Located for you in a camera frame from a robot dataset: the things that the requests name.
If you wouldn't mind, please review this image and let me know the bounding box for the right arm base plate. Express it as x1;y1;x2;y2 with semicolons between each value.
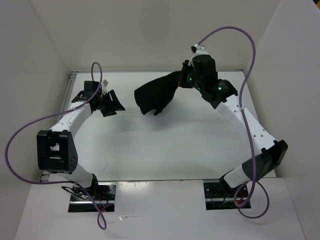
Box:
203;180;237;211

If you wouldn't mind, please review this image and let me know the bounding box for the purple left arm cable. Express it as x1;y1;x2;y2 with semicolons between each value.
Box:
5;61;113;230

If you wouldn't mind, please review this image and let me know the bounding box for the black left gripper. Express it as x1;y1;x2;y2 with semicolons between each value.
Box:
94;89;125;117

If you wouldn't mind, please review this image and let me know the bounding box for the black skirt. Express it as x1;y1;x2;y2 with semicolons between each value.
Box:
134;71;182;116

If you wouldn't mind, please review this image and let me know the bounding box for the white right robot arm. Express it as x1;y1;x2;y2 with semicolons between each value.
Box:
181;54;288;197

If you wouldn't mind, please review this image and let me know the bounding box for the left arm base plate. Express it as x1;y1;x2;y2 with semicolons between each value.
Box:
62;181;117;213

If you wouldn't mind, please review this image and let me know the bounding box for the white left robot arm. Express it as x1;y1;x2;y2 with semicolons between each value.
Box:
36;79;125;200

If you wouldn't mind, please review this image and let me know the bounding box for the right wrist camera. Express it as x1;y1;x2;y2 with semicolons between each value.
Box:
191;44;209;59

